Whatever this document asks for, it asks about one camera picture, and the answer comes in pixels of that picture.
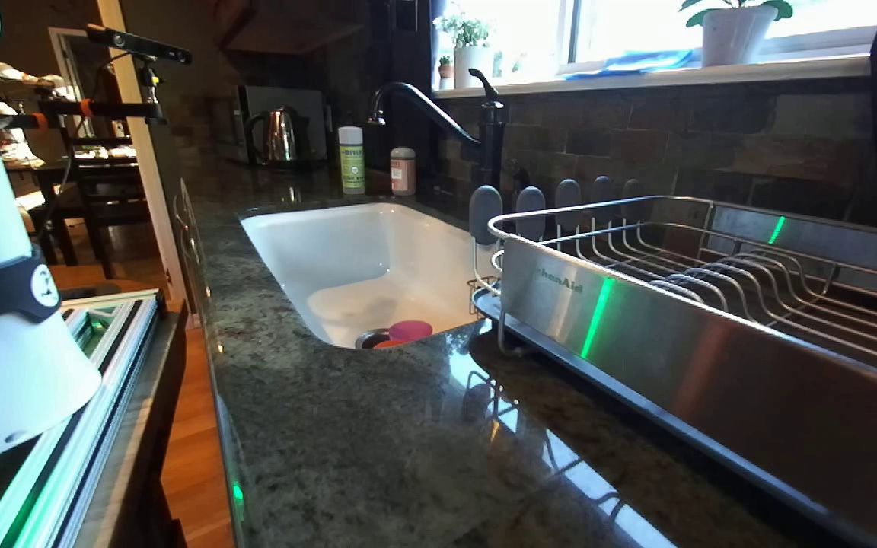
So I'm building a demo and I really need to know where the kitchen window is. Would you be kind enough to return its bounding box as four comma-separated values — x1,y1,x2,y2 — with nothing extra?
434,0,877,84

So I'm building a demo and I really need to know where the bushy plant in white pot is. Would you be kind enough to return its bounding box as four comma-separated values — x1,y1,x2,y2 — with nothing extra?
439,9,494,92

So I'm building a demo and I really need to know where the blue cloth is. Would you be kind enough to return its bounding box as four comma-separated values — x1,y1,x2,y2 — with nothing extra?
569,46,711,80

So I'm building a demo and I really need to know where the white kitchen sink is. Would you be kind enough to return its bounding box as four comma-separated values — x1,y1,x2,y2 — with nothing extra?
239,197,501,357

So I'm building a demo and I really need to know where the robot mounting stand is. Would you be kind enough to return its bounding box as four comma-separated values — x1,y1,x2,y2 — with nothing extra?
0,286,190,548

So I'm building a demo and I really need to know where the dark wooden chair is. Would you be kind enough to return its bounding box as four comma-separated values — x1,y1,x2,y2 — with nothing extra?
38,94,158,277

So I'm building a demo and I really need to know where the green soap bottle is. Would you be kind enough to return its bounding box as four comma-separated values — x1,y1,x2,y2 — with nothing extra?
334,123,367,197

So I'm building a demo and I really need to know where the small plant in white pot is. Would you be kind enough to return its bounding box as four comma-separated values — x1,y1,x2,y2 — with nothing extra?
680,0,799,71

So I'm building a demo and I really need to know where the black kitchen faucet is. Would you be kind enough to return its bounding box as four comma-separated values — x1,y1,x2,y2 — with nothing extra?
367,66,512,195

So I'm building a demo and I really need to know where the black camera on stand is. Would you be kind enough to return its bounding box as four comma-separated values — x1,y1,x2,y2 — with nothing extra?
84,21,196,126

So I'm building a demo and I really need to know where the orange soap bottle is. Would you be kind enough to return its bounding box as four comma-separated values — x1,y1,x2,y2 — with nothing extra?
387,142,421,197

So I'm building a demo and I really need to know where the stainless steel dish rack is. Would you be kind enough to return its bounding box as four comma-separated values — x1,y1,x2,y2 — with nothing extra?
465,178,877,548

